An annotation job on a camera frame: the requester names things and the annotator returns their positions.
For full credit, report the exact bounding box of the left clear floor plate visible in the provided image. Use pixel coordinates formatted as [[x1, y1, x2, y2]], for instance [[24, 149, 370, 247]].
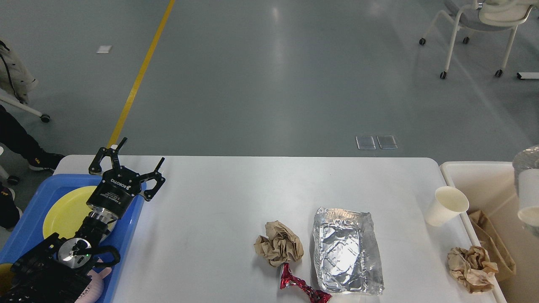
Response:
[[356, 136, 377, 150]]

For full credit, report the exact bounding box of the person in black trousers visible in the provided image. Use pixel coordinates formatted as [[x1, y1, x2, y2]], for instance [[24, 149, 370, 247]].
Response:
[[0, 106, 65, 230]]

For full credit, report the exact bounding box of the white paper cup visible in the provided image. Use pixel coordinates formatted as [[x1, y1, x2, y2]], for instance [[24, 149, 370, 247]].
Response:
[[424, 186, 470, 227], [517, 169, 539, 228]]

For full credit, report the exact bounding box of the aluminium foil tray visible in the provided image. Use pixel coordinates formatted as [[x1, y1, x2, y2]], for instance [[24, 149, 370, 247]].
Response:
[[312, 207, 384, 296], [512, 145, 539, 237]]

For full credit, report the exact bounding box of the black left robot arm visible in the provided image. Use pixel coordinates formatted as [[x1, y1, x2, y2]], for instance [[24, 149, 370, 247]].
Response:
[[1, 138, 165, 303]]

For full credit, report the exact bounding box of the blue ceramic mug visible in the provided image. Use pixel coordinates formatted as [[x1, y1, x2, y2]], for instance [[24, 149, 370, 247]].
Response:
[[0, 263, 15, 296]]

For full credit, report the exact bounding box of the white office chair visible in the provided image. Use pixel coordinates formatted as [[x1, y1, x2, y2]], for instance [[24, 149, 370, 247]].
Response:
[[419, 0, 538, 79]]

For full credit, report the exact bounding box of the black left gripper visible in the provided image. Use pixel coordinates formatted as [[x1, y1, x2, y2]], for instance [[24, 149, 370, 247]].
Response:
[[86, 137, 166, 220]]

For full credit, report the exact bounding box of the chair with beige coat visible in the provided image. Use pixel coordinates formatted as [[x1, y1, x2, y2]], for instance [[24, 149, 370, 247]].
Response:
[[0, 39, 51, 123]]

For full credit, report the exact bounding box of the brown paper ball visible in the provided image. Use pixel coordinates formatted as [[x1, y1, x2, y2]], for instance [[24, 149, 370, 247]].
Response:
[[253, 221, 304, 267]]

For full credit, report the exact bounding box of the brown paper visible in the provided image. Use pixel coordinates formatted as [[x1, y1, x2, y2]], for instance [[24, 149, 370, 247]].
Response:
[[468, 210, 517, 282], [447, 246, 499, 293]]

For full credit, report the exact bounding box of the beige plastic bin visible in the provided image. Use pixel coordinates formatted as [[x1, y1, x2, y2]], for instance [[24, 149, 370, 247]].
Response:
[[440, 161, 539, 303]]

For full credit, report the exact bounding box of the clear floor plate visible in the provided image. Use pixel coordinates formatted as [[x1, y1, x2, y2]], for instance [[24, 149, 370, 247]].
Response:
[[376, 136, 398, 149], [356, 136, 377, 150]]

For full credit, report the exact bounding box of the brown paper in bin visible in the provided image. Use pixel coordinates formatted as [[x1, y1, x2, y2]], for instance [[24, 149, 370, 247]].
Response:
[[468, 210, 517, 282]]

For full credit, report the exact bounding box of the red foil wrapper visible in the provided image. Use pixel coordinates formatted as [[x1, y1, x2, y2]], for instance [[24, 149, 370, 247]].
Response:
[[279, 263, 332, 303]]

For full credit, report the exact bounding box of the right clear floor plate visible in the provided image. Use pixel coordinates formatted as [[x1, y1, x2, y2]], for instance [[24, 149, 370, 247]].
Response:
[[376, 136, 398, 149]]

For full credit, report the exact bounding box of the pink ceramic mug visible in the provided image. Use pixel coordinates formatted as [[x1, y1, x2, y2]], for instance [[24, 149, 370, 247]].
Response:
[[75, 267, 112, 303]]

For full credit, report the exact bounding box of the blue plastic tray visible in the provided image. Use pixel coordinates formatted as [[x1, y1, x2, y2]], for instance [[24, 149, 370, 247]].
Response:
[[0, 174, 146, 303]]

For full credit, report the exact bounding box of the white chair base right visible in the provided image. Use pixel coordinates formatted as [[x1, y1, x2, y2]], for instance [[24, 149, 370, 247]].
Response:
[[516, 72, 539, 80]]

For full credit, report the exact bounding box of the yellow plastic plate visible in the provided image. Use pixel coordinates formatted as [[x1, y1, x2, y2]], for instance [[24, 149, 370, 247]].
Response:
[[42, 186, 96, 239]]

